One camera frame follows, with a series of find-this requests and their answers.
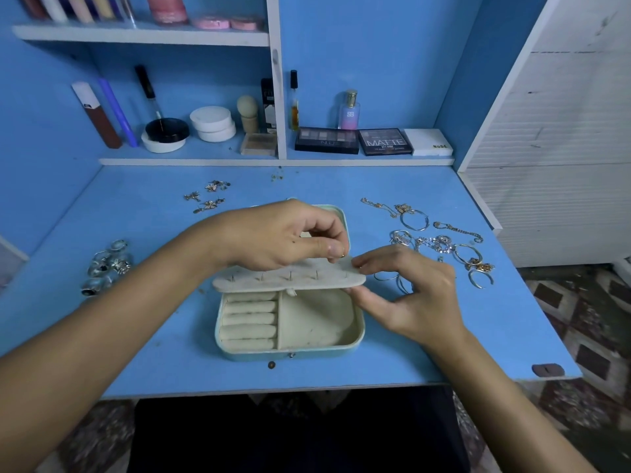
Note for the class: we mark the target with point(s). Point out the white tube blue label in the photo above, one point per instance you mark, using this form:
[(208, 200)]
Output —
[(53, 7)]

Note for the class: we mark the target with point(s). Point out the thin dark cosmetic bottle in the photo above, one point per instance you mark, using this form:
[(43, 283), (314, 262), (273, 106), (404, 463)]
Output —
[(293, 103)]

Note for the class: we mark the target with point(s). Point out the cream jewellery box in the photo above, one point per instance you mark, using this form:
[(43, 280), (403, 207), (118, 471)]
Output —
[(315, 325)]

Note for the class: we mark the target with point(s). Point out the pink round jar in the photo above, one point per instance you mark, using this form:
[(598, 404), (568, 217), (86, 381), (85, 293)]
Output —
[(167, 9)]

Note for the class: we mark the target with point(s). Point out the beige makeup sponge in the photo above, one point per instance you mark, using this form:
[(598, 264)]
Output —
[(247, 110)]

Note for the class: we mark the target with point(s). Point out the short beige cosmetic tube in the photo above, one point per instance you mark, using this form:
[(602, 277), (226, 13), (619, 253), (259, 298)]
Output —
[(104, 5)]

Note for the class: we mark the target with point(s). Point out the person's right forearm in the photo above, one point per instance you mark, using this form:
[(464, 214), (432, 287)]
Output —
[(503, 414)]

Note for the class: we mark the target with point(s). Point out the black lettered eyeshadow palette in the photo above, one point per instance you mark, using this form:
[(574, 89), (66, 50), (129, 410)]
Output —
[(384, 142)]

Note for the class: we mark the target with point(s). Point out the brown lipstick tube white cap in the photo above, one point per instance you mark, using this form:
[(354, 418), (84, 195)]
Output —
[(99, 118)]

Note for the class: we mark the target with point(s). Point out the square brown powder compact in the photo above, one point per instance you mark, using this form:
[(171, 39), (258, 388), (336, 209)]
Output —
[(258, 144)]

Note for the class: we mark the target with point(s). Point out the white flat box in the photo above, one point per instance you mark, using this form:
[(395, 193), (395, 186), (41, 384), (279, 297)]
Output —
[(428, 143)]

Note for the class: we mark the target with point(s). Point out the white shelf unit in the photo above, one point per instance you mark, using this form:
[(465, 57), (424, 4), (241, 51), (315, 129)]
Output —
[(277, 54)]

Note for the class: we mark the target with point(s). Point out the white slatted cabinet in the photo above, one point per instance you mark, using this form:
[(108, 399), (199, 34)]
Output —
[(562, 162)]

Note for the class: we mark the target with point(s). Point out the pile of small earrings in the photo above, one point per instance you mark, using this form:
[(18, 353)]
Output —
[(209, 204)]

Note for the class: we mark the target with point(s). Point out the dark eyeshadow palette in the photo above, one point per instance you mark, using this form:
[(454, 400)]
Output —
[(327, 141)]

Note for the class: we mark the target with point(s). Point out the blue cosmetic tube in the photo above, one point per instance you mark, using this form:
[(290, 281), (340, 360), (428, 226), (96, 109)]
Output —
[(118, 113)]

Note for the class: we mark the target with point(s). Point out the person's right hand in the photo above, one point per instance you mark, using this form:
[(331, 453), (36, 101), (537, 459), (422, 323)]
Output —
[(424, 295)]

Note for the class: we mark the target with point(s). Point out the black makeup brush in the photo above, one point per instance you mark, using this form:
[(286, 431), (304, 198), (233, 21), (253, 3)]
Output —
[(148, 88)]

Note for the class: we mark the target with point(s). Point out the pink flat compact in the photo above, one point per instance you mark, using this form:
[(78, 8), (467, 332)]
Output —
[(244, 24), (211, 23)]

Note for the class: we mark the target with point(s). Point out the white round cream jar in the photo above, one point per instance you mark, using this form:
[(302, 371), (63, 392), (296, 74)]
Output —
[(213, 123)]

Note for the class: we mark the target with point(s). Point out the person's left hand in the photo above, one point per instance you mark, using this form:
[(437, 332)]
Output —
[(271, 236)]

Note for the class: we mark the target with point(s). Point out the person's left forearm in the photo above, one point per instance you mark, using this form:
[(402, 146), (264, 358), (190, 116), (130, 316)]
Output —
[(99, 340)]

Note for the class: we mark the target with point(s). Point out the pile of silver rings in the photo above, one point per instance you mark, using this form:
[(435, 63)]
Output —
[(120, 263)]

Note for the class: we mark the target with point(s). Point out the person's dark clothing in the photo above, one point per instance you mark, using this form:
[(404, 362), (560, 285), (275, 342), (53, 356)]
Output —
[(296, 433)]

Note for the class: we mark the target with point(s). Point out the black cosmetic bottle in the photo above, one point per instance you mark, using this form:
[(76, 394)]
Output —
[(268, 108)]

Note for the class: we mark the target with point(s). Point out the small pink perfume bottle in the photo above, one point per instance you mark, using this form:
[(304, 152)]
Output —
[(348, 113)]

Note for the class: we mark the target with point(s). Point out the white framed marbled panel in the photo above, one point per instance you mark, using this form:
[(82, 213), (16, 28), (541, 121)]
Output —
[(10, 261)]

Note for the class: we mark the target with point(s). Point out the white bowl black inside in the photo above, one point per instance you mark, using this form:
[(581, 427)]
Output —
[(168, 130)]

